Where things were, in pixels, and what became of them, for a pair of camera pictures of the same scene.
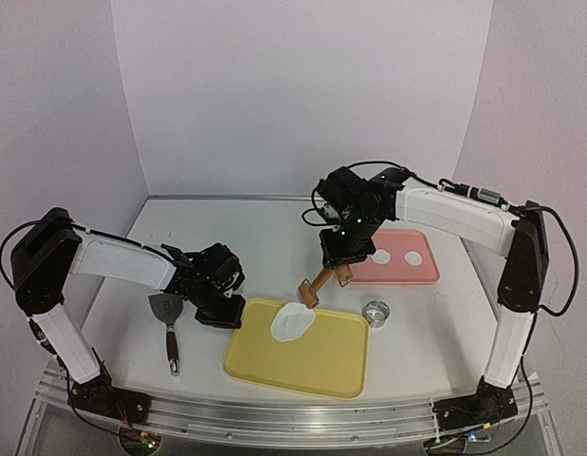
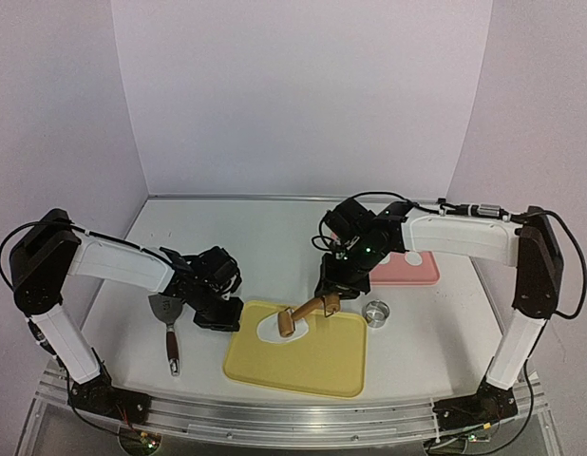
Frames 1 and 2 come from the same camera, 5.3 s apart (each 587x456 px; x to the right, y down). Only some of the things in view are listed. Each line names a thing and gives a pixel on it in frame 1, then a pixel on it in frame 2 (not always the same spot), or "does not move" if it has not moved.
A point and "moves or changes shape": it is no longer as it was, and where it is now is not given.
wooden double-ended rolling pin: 309,291 moves or changes shape
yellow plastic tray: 330,358 does not move
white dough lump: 292,321 moves or changes shape
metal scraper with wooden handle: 168,307 does not move
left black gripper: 222,315 does not move
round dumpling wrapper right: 413,258 does not move
